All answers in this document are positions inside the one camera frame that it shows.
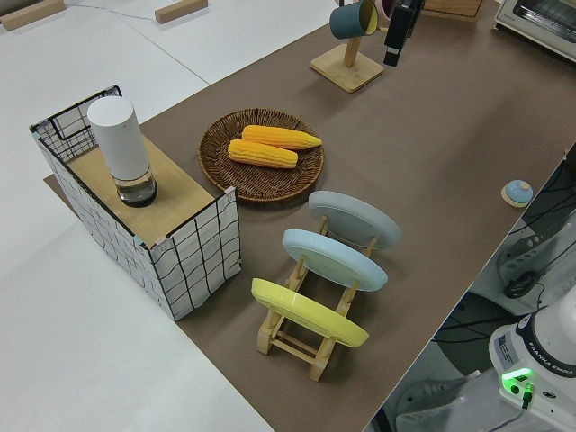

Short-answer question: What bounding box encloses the wooden mug tree stand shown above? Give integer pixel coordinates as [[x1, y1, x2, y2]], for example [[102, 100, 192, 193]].
[[309, 0, 391, 95]]

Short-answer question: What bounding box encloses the wooden plate rack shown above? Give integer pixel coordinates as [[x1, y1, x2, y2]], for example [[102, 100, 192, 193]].
[[256, 213, 382, 383]]

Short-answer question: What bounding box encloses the grey plate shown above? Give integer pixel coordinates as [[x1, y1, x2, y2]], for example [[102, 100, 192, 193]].
[[307, 190, 403, 253]]

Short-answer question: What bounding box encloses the yellow corn cob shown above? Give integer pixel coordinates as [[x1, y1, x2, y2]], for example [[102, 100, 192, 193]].
[[241, 124, 324, 152], [228, 139, 300, 170]]

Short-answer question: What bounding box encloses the pink mug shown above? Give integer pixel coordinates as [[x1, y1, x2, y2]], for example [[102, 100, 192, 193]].
[[376, 0, 400, 23]]

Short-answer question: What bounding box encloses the white toaster oven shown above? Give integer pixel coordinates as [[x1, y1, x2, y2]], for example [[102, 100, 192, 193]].
[[492, 0, 576, 68]]

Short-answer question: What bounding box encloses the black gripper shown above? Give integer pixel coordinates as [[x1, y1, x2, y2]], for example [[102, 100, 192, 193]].
[[382, 0, 427, 68]]

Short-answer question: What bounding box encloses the wooden block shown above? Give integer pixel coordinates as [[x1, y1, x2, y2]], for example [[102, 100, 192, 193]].
[[154, 0, 209, 23], [0, 0, 66, 32]]

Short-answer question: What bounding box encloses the brown wicker basket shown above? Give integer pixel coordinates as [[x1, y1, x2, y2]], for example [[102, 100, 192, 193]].
[[198, 107, 326, 207]]

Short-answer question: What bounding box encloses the wire grid shelf with wood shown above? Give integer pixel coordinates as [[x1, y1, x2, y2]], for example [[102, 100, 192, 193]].
[[29, 84, 244, 321]]

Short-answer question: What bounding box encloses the teal mug with yellow inside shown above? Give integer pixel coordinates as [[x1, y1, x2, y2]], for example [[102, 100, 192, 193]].
[[328, 0, 380, 40]]

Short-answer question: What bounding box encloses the brown table mat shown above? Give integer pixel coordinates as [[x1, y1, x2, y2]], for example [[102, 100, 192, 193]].
[[42, 0, 576, 432]]

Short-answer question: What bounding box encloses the white cylinder bottle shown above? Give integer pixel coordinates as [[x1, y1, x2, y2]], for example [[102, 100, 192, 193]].
[[86, 96, 158, 208]]

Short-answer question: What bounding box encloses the yellow plate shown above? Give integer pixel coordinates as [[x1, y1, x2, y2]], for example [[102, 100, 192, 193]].
[[250, 277, 371, 348]]

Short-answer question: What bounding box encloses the small blue dome bell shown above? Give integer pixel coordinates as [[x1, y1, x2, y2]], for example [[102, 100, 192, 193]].
[[500, 179, 535, 208]]

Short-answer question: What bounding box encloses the light blue plate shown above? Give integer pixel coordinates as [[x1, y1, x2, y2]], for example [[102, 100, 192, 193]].
[[282, 228, 390, 293]]

